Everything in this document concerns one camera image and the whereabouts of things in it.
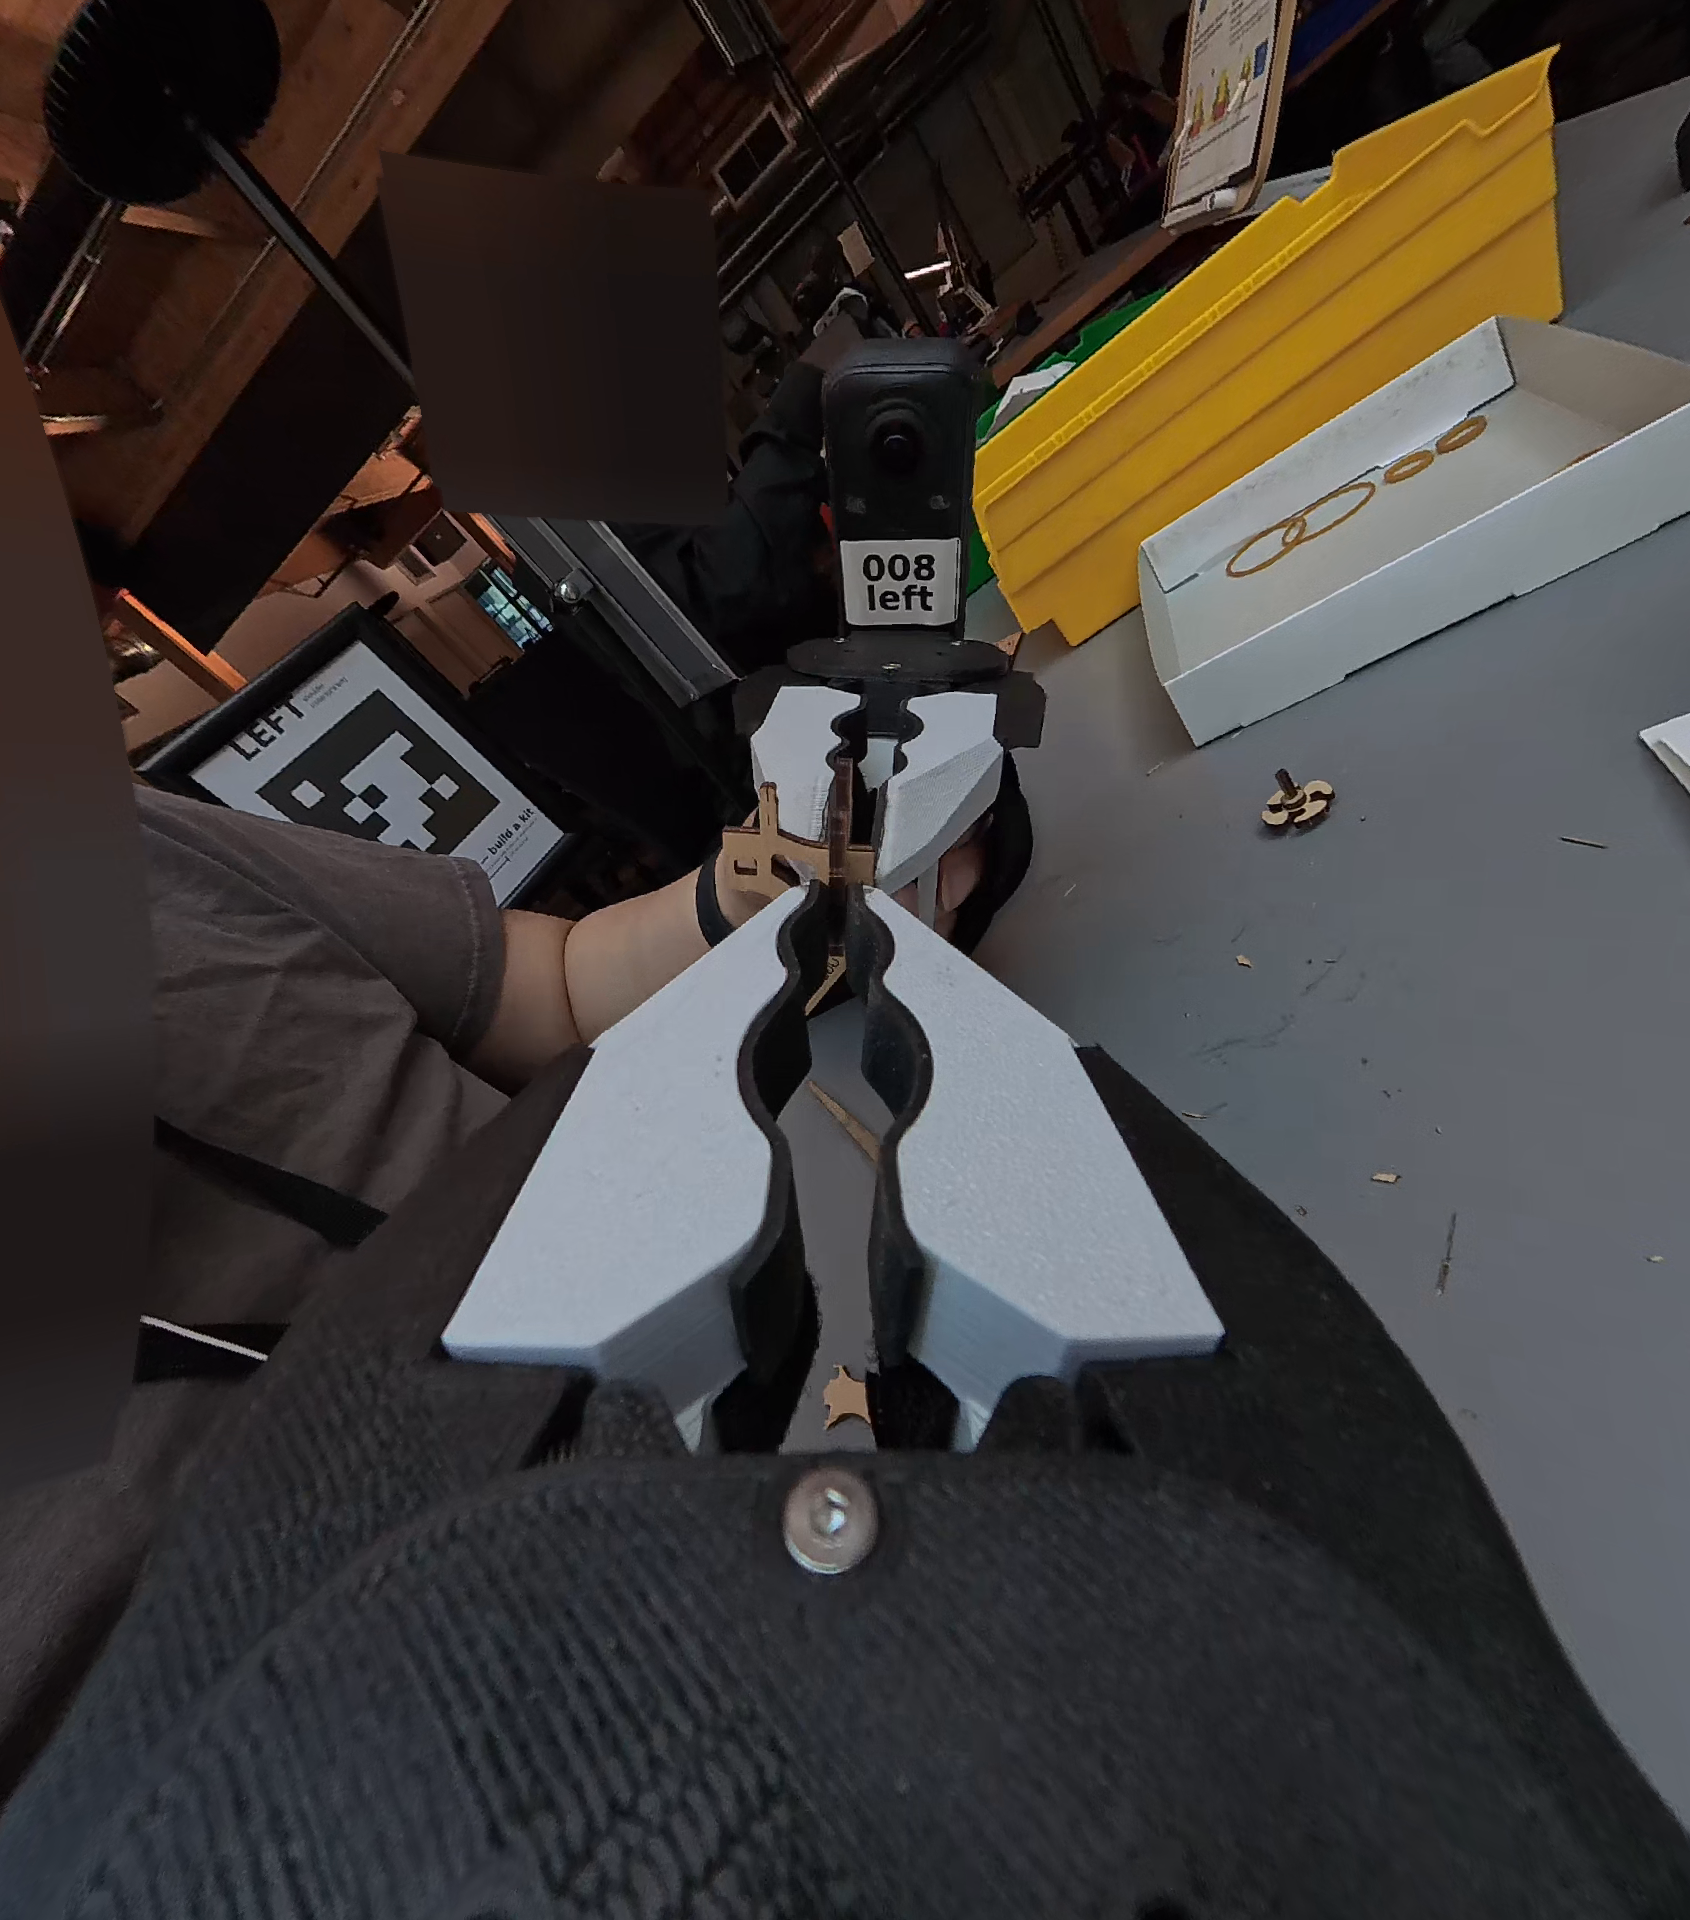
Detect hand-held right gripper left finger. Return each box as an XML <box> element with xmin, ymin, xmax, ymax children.
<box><xmin>441</xmin><ymin>883</ymin><xmax>839</xmax><ymax>1454</ymax></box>

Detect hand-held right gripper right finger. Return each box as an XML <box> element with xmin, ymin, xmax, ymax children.
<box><xmin>842</xmin><ymin>883</ymin><xmax>1226</xmax><ymax>1454</ymax></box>

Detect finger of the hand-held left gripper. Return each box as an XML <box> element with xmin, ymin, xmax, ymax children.
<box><xmin>752</xmin><ymin>685</ymin><xmax>850</xmax><ymax>845</ymax></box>
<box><xmin>866</xmin><ymin>692</ymin><xmax>1008</xmax><ymax>890</ymax></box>

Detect long wooden model part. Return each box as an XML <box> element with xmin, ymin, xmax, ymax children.
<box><xmin>718</xmin><ymin>780</ymin><xmax>880</xmax><ymax>1026</ymax></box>

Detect person's left forearm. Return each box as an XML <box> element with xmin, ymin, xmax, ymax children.
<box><xmin>462</xmin><ymin>875</ymin><xmax>711</xmax><ymax>1090</ymax></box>

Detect dark grey case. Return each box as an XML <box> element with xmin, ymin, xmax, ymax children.
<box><xmin>485</xmin><ymin>515</ymin><xmax>747</xmax><ymax>707</ymax></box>

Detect green plastic bin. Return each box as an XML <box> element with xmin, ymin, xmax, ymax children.
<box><xmin>992</xmin><ymin>283</ymin><xmax>1185</xmax><ymax>395</ymax></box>

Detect yellow plastic bin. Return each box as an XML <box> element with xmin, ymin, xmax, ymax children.
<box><xmin>973</xmin><ymin>43</ymin><xmax>1565</xmax><ymax>650</ymax></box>

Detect framed black-white marker sign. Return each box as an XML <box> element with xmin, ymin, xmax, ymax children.
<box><xmin>133</xmin><ymin>599</ymin><xmax>580</xmax><ymax>912</ymax></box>

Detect white cardboard box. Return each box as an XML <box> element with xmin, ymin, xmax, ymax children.
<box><xmin>1136</xmin><ymin>313</ymin><xmax>1690</xmax><ymax>750</ymax></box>

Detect instruction sheet clipboard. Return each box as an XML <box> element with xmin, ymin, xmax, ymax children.
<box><xmin>1160</xmin><ymin>0</ymin><xmax>1300</xmax><ymax>230</ymax></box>

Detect black harness strap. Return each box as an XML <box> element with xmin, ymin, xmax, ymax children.
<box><xmin>128</xmin><ymin>1316</ymin><xmax>281</xmax><ymax>1386</ymax></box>
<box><xmin>154</xmin><ymin>1115</ymin><xmax>390</xmax><ymax>1250</ymax></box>

